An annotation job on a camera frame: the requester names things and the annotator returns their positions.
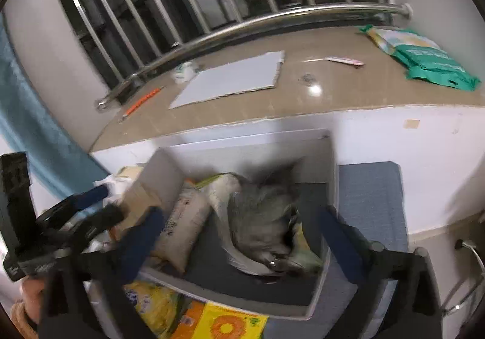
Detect white snack bag black text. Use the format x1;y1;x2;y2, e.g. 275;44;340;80
152;179;212;274

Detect left hand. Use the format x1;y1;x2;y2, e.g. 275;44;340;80
21;277;45;324

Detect yellow chips bag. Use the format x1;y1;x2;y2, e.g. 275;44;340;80
123;281;184;338

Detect tan right sleeve forearm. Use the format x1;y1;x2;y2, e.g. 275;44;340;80
11;301;38;339

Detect blue curtain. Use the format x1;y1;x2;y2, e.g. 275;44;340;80
1;23;109;199

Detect yellow sunflower seed bag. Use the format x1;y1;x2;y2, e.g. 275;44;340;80
192;303;268;339

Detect orange cracker packet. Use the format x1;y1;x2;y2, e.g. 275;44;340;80
169;298;206;339

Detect white cardboard sheet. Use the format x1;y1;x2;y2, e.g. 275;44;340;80
169;51;285;109

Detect white cardboard box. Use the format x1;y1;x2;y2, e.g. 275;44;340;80
136;129;338;320

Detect grey green snack bag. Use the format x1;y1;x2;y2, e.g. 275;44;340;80
211;163;323;277

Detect metal chair frame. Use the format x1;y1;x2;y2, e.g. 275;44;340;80
441;239;484;317

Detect small metal keys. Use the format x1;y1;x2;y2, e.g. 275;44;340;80
299;74;317;87

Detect orange pen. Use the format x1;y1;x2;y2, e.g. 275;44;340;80
119;86;164;123

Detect cream plastic bag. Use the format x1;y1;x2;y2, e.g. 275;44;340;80
94;166;144;219

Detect green plastic bag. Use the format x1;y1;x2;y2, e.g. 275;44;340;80
360;25;481;92

